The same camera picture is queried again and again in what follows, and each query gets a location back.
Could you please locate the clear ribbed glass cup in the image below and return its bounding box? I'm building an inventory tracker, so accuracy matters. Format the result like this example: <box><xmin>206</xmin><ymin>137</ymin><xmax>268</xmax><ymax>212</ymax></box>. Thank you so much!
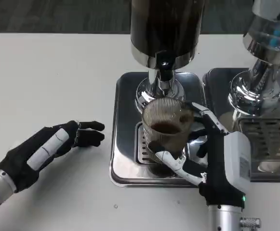
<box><xmin>141</xmin><ymin>98</ymin><xmax>195</xmax><ymax>169</ymax></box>

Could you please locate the dark drink dispenser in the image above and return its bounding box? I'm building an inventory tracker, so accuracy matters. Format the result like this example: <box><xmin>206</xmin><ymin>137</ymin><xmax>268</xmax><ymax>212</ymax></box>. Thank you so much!
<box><xmin>130</xmin><ymin>0</ymin><xmax>206</xmax><ymax>110</ymax></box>

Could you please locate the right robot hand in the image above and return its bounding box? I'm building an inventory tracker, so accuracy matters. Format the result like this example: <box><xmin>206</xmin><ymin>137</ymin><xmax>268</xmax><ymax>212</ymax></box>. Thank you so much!
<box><xmin>147</xmin><ymin>101</ymin><xmax>252</xmax><ymax>208</ymax></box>

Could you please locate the black dispenser tap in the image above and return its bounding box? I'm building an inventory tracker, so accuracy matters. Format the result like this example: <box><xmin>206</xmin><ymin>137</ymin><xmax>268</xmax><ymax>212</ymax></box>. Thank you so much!
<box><xmin>155</xmin><ymin>51</ymin><xmax>177</xmax><ymax>94</ymax></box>

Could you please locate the slotted steel drip grid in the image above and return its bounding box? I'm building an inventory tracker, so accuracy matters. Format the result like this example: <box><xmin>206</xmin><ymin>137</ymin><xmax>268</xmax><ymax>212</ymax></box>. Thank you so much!
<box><xmin>237</xmin><ymin>118</ymin><xmax>280</xmax><ymax>161</ymax></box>
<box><xmin>135</xmin><ymin>121</ymin><xmax>155</xmax><ymax>166</ymax></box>

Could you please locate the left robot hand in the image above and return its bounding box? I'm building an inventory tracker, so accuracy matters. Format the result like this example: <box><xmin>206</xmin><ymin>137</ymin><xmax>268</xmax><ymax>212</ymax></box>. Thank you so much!
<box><xmin>0</xmin><ymin>120</ymin><xmax>106</xmax><ymax>193</ymax></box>

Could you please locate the steel drip tray base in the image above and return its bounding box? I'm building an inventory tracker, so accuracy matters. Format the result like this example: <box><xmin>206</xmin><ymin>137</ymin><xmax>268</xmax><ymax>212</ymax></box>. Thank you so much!
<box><xmin>109</xmin><ymin>71</ymin><xmax>210</xmax><ymax>188</ymax></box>
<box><xmin>201</xmin><ymin>67</ymin><xmax>280</xmax><ymax>183</ymax></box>

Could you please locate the clear drink dispenser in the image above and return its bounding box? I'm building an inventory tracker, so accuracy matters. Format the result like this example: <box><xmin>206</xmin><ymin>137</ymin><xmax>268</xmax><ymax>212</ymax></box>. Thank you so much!
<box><xmin>227</xmin><ymin>0</ymin><xmax>280</xmax><ymax>116</ymax></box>

